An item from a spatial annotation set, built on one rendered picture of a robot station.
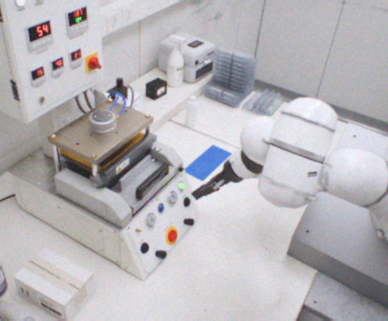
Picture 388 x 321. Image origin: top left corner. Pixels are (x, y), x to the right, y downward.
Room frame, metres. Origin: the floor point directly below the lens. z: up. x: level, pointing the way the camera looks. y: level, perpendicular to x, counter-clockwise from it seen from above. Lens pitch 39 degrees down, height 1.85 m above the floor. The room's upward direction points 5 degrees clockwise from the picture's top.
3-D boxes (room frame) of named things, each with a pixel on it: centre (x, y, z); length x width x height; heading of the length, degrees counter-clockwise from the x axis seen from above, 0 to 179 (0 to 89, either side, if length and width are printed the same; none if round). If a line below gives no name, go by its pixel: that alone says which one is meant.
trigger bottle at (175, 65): (1.92, 0.13, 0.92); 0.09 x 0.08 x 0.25; 70
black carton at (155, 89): (1.79, 0.21, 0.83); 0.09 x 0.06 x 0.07; 145
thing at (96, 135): (1.08, 0.30, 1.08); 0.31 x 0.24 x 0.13; 152
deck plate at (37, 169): (1.06, 0.31, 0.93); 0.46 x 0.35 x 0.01; 62
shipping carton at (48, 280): (0.70, 0.35, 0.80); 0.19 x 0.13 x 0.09; 63
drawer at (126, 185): (1.02, 0.24, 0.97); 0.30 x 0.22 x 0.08; 62
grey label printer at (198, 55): (2.06, 0.09, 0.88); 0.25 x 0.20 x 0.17; 57
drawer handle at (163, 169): (0.96, 0.12, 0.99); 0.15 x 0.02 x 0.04; 152
